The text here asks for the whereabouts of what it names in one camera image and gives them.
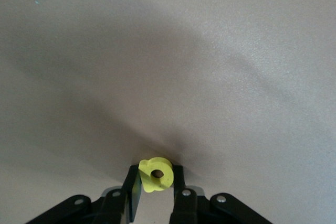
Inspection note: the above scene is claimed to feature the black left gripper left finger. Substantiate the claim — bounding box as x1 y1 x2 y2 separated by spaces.
27 165 144 224

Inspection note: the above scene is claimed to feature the yellow foam letter a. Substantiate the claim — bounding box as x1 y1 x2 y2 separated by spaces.
138 156 174 194

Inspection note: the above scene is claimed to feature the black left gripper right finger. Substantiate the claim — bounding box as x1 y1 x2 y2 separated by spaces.
169 165 274 224

